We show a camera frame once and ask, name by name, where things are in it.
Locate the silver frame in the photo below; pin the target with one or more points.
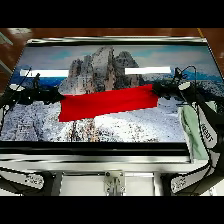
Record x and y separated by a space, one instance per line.
100 165

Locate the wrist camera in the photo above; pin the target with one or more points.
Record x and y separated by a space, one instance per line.
177 74
36 80

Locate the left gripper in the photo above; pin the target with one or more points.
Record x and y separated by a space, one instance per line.
53 95

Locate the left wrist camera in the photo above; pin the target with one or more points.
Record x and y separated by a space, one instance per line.
36 80

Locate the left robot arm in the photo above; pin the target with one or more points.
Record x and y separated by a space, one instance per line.
23 95

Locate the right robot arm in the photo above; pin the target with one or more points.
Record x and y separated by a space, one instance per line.
210 130

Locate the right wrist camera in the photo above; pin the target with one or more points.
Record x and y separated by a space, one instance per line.
177 74

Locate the red garment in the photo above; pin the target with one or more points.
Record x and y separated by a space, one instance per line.
110 101

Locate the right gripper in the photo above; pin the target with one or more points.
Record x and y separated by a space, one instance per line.
160 90

